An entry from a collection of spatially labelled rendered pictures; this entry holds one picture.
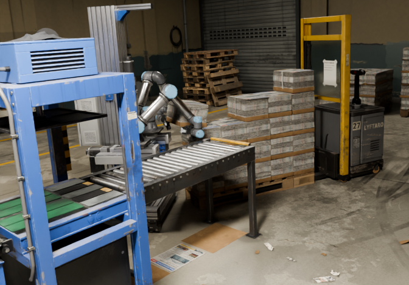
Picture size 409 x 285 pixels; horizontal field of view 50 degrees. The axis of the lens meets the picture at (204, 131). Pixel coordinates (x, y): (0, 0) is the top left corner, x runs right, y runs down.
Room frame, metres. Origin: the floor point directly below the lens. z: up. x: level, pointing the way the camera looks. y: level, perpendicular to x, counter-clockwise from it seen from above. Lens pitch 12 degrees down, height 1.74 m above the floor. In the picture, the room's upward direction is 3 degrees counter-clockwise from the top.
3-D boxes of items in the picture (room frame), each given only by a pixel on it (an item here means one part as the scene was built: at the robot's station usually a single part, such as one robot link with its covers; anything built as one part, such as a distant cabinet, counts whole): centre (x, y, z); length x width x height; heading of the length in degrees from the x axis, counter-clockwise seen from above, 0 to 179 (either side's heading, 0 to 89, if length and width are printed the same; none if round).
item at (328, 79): (5.08, -1.43, 1.28); 0.57 x 0.01 x 0.65; 25
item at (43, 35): (2.44, 0.87, 1.78); 0.32 x 0.28 x 0.05; 47
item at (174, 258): (3.23, 0.27, 0.00); 0.37 x 0.28 x 0.01; 137
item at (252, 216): (3.55, -0.38, 0.34); 0.06 x 0.06 x 0.68; 47
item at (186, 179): (3.08, 0.06, 0.74); 1.34 x 0.05 x 0.12; 137
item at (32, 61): (2.51, 0.94, 1.65); 0.60 x 0.45 x 0.20; 47
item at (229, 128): (4.58, -0.36, 0.42); 1.17 x 0.39 x 0.83; 115
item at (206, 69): (11.44, -0.23, 0.65); 1.33 x 0.94 x 1.30; 141
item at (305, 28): (5.37, -1.28, 0.97); 0.09 x 0.09 x 1.75; 25
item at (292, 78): (4.89, -1.02, 0.65); 0.39 x 0.30 x 1.29; 25
